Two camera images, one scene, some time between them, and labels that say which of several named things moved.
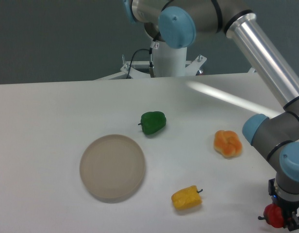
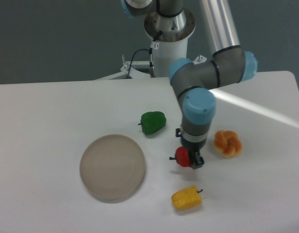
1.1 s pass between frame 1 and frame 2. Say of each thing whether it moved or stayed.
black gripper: moved
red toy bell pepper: moved
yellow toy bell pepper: stayed
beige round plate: stayed
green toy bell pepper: stayed
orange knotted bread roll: stayed
